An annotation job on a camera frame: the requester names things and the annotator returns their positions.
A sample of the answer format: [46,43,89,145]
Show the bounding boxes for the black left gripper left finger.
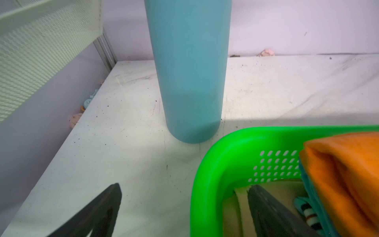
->
[49,183,122,237]

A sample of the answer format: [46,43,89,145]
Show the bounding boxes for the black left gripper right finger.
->
[248,185,319,237]

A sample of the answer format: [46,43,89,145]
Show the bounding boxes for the teal pants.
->
[293,160,340,237]

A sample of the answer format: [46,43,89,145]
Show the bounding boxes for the green plastic basket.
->
[190,125,379,237]

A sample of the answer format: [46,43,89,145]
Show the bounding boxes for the orange pants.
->
[300,132,379,237]

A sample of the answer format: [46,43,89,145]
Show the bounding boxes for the pink small debris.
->
[258,49,275,57]

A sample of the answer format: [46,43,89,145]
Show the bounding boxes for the white mesh two-tier shelf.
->
[1,0,103,120]

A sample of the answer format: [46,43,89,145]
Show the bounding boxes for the teal cylindrical vase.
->
[145,1,232,144]

